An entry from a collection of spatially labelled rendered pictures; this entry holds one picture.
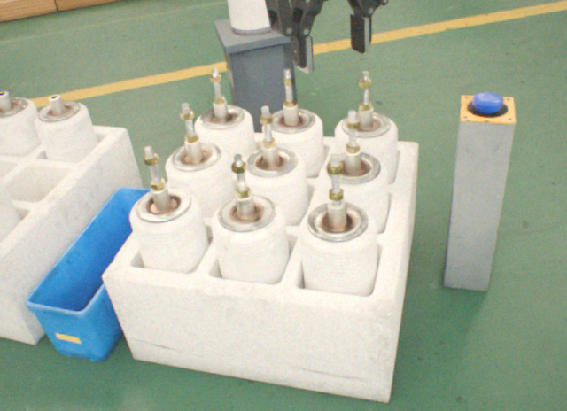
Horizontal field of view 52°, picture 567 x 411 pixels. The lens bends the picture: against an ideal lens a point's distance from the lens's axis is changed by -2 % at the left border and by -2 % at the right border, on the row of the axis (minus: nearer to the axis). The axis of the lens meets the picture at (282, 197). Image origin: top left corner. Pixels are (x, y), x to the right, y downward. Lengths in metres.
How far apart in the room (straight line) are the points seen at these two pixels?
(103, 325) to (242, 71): 0.55
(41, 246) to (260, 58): 0.53
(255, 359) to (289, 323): 0.10
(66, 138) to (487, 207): 0.71
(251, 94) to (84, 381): 0.61
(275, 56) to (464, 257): 0.52
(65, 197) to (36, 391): 0.31
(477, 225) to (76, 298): 0.65
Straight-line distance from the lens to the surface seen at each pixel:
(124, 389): 0.93
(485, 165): 0.85
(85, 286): 1.05
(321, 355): 0.80
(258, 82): 1.17
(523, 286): 1.03
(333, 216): 0.71
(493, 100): 0.83
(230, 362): 0.87
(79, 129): 1.10
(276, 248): 0.75
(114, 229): 1.10
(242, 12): 1.15
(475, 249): 0.95
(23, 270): 0.98
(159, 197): 0.78
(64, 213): 1.03
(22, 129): 1.17
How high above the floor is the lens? 0.71
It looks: 37 degrees down
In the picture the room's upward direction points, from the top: 7 degrees counter-clockwise
